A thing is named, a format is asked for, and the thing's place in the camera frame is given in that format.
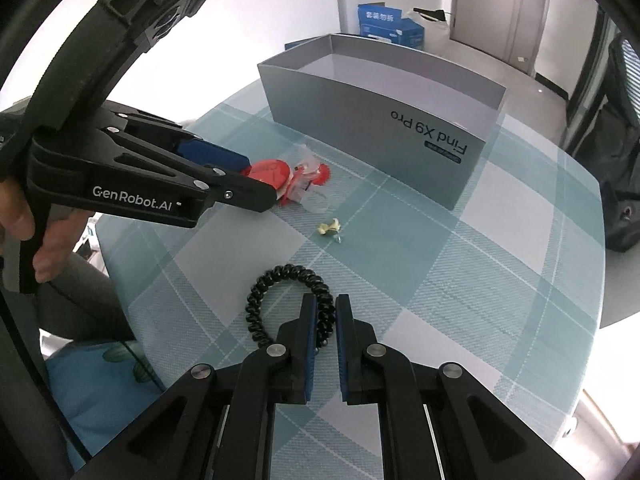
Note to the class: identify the small clear red charm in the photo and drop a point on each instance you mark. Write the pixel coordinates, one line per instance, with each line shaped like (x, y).
(321, 174)

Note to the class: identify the white plastic bag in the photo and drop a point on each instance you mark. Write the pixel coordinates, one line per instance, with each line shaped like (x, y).
(435, 30)

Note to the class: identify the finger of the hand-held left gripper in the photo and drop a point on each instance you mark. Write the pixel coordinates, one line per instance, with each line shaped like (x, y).
(245, 192)
(210, 152)

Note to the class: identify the blue carton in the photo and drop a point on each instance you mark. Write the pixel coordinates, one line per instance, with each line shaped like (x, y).
(385, 20)

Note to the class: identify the blue floral cushion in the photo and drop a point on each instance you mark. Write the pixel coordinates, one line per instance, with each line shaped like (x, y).
(100, 400)

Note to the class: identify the grey cardboard box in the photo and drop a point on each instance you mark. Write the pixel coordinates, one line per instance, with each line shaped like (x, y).
(375, 125)

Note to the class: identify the person's grey trouser leg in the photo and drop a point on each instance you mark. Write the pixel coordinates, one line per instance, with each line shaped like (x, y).
(85, 310)

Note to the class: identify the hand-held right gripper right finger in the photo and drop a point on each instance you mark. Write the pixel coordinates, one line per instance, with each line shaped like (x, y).
(342, 345)

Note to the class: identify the teal plaid tablecloth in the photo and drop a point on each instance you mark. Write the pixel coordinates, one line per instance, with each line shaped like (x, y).
(450, 285)

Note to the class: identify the small yellow earring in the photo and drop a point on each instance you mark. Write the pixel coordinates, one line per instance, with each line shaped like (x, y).
(327, 227)

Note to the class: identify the red translucent ball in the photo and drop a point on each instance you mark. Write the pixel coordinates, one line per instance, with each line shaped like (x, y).
(270, 172)

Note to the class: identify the person's left hand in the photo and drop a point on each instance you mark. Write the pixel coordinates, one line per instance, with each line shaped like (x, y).
(52, 255)

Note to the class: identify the grey door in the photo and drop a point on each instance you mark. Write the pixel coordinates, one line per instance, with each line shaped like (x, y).
(525, 10)

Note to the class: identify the striped shirt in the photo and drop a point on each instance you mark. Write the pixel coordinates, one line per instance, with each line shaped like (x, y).
(625, 70)

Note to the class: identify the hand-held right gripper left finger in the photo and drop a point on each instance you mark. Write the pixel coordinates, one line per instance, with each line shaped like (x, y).
(310, 340)

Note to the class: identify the black backpack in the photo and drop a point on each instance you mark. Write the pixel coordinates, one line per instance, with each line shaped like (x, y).
(622, 185)

